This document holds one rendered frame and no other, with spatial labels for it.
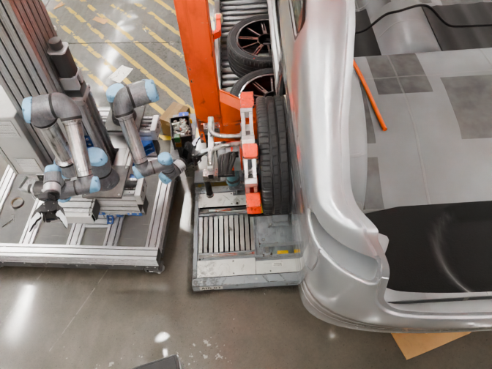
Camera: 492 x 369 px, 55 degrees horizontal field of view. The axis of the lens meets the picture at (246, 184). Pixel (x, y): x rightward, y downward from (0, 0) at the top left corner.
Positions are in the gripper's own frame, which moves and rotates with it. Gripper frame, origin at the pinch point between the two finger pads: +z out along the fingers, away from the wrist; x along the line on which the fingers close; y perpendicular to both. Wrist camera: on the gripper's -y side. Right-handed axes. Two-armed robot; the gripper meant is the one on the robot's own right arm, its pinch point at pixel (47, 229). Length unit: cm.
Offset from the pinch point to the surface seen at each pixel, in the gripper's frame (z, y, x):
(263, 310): 4, 110, -105
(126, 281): -35, 122, -20
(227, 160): -36, 9, -83
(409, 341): 41, 98, -185
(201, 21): -97, -32, -77
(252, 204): -17, 23, -93
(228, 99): -104, 29, -96
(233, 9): -288, 81, -135
